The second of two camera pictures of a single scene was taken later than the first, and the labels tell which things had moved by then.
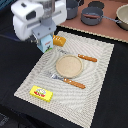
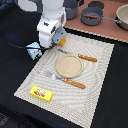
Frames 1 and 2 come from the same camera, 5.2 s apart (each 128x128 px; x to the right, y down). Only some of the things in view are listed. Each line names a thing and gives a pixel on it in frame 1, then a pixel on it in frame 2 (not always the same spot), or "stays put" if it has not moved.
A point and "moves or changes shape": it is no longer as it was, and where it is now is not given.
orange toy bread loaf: (58, 40) stays put
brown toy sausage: (91, 16) stays put
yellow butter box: (41, 93) stays put
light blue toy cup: (46, 43) moves or changes shape
